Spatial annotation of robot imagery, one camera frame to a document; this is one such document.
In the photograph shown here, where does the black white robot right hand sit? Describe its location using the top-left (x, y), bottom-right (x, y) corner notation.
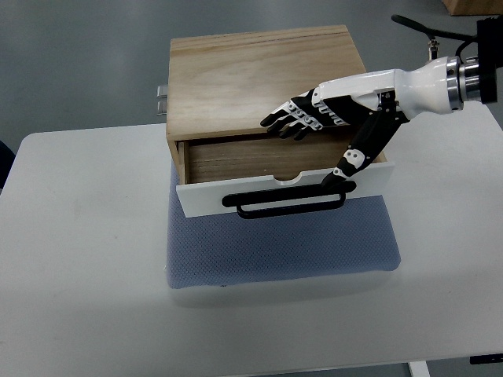
top-left (260, 57), bottom-right (484, 190)

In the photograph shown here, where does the black drawer handle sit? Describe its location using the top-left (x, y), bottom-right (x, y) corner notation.
top-left (222, 181), bottom-right (357, 220)

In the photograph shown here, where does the white drawer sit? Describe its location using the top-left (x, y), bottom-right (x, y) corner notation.
top-left (175, 132), bottom-right (395, 218)

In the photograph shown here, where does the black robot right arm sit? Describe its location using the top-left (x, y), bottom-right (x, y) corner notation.
top-left (461, 15), bottom-right (502, 104)

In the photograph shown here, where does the wooden drawer cabinet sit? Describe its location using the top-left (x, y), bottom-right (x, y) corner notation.
top-left (167, 25), bottom-right (365, 171)

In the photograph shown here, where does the cardboard box corner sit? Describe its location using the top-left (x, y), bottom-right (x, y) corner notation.
top-left (442, 0), bottom-right (503, 16)

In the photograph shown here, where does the blue grey cushion mat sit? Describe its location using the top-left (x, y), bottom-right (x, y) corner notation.
top-left (167, 173), bottom-right (401, 289)

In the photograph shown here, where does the metal clamp behind cabinet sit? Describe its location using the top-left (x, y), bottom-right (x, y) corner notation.
top-left (156, 84), bottom-right (168, 115)

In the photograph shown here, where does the white table leg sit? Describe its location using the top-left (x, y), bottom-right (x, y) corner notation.
top-left (408, 361), bottom-right (431, 377)

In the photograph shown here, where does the black table control panel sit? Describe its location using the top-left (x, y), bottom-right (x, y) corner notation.
top-left (469, 353), bottom-right (503, 365)

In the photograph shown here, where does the dark chair edge left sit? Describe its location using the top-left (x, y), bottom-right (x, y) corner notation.
top-left (0, 141), bottom-right (16, 189)

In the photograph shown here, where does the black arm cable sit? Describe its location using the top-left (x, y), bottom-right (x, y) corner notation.
top-left (391, 14), bottom-right (479, 60)

